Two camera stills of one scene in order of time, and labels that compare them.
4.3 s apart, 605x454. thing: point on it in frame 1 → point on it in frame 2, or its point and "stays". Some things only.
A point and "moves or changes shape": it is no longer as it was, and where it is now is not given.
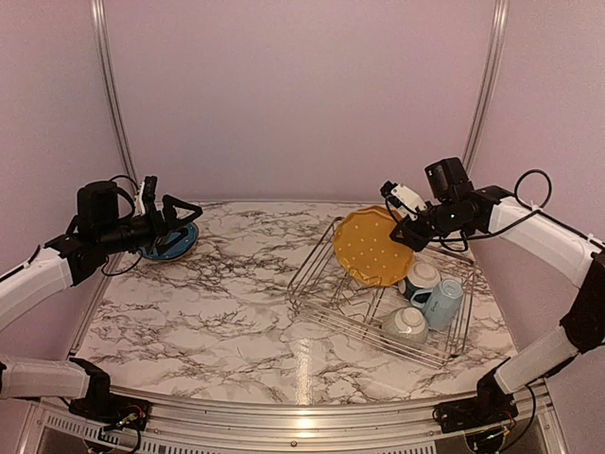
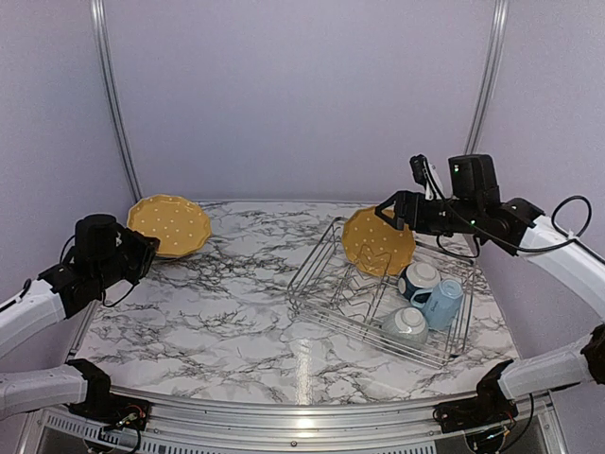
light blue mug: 440,304 stays
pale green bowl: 406,324 stays
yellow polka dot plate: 364,247 moves or changes shape
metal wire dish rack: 424,317 stays
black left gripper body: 146,235 → 129,263
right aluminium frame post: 501,9 stays
